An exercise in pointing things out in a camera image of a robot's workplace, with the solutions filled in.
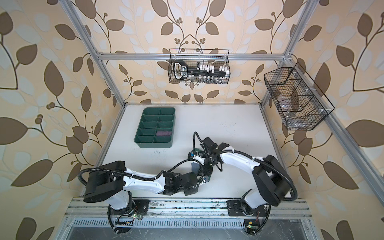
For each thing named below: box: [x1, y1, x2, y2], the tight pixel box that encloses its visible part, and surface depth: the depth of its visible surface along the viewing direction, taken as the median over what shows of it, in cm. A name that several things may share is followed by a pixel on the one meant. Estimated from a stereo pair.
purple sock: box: [156, 131, 172, 136], surface depth 99 cm
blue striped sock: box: [187, 151, 195, 160], surface depth 75 cm
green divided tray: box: [134, 107, 176, 148], surface depth 104 cm
